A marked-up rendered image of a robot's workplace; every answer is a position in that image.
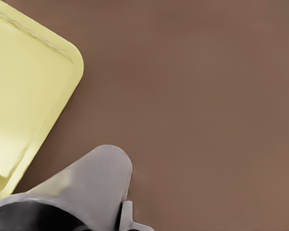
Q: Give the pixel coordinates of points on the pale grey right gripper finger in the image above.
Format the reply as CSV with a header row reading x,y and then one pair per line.
x,y
126,217

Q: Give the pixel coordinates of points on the white IKEA cup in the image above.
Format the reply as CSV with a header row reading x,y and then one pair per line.
x,y
98,180

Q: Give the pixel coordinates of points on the pale yellow rectangular tray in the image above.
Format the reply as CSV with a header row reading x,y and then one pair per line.
x,y
26,96

